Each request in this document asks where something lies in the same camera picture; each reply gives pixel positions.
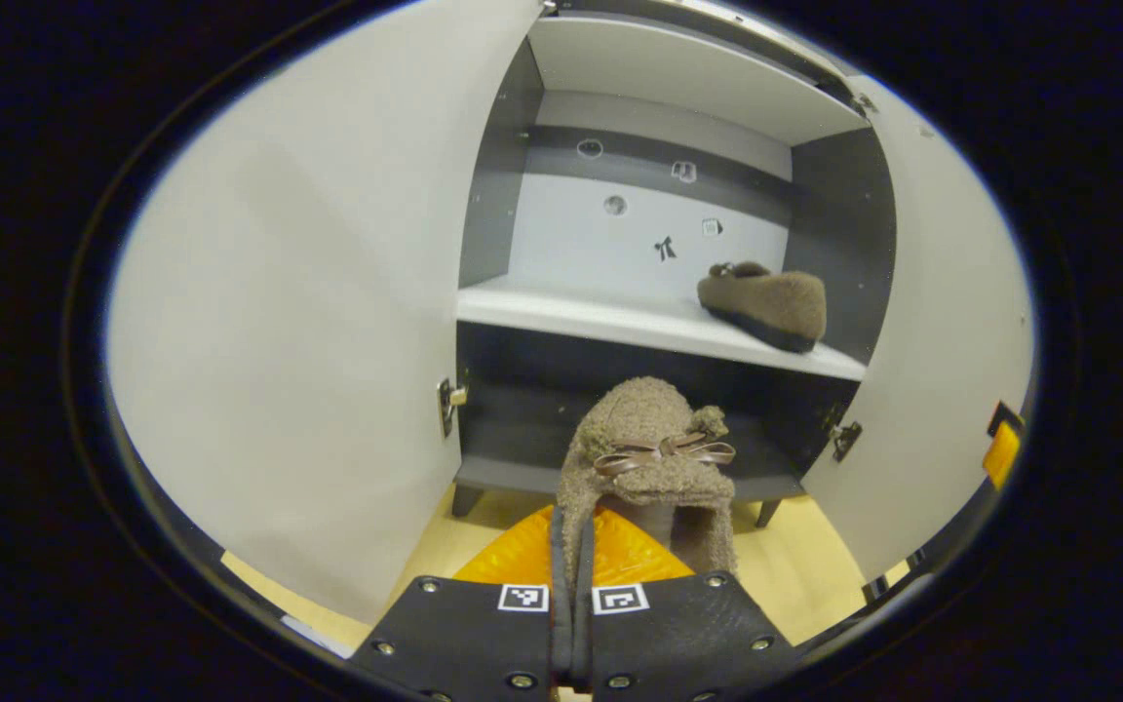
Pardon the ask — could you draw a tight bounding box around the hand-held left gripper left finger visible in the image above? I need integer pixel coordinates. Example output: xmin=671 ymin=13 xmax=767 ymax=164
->
xmin=347 ymin=505 xmax=572 ymax=702

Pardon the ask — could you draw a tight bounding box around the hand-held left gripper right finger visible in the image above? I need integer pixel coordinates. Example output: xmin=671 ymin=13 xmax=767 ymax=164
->
xmin=576 ymin=507 xmax=801 ymax=702

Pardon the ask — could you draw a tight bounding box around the grey cabinet door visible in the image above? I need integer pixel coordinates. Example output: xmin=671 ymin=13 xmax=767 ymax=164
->
xmin=105 ymin=0 xmax=548 ymax=625
xmin=800 ymin=73 xmax=1036 ymax=586

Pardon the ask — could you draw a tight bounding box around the brown fuzzy shoe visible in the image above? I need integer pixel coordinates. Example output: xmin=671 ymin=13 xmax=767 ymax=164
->
xmin=697 ymin=261 xmax=828 ymax=354
xmin=557 ymin=377 xmax=740 ymax=586

